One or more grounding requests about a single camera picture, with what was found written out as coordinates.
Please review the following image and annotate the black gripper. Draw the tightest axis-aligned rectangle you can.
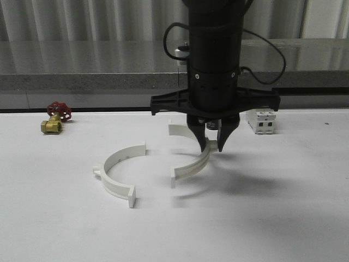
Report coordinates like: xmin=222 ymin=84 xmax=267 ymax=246
xmin=151 ymin=69 xmax=280 ymax=152

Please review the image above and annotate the white half pipe clamp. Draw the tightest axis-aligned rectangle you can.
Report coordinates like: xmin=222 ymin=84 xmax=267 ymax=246
xmin=92 ymin=142 xmax=146 ymax=208
xmin=168 ymin=120 xmax=218 ymax=188

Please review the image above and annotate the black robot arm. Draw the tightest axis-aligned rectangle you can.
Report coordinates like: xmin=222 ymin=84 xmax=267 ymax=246
xmin=151 ymin=1 xmax=280 ymax=150

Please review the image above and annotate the black cylindrical capacitor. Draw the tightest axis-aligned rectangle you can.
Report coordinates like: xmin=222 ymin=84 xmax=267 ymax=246
xmin=206 ymin=120 xmax=219 ymax=130

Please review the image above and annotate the brass valve red handwheel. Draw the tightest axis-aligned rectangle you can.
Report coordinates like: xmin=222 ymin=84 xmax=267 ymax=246
xmin=40 ymin=102 xmax=71 ymax=134

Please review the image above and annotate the grey stone counter ledge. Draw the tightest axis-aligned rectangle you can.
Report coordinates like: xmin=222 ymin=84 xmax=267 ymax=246
xmin=1 ymin=39 xmax=348 ymax=93

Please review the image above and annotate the white circuit breaker red switch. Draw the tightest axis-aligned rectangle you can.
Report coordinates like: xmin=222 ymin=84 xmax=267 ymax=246
xmin=246 ymin=109 xmax=276 ymax=135

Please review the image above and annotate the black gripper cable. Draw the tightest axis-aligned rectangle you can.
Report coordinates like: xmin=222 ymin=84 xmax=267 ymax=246
xmin=163 ymin=22 xmax=287 ymax=85

